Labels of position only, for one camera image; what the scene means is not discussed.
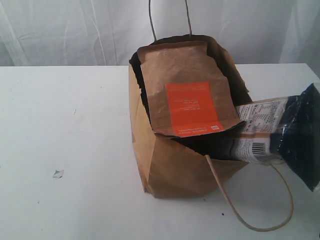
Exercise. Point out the blue spaghetti pasta packet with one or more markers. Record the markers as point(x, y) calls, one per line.
point(284, 128)

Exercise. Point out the brown kraft paper pouch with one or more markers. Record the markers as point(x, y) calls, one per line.
point(187, 93)

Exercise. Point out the torn clear plastic scrap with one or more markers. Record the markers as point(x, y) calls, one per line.
point(58, 174)

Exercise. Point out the white backdrop curtain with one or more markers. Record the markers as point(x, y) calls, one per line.
point(108, 32)

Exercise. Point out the brown paper shopping bag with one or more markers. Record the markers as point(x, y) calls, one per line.
point(175, 167)

